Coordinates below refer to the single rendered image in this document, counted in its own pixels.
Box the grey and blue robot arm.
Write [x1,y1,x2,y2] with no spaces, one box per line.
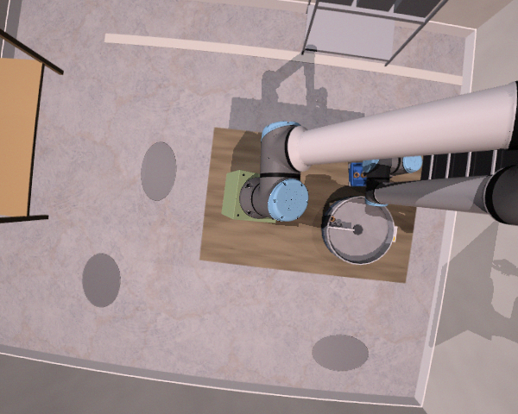
[239,81,518,226]

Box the blue crate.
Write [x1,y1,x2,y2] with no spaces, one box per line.
[348,162,366,186]

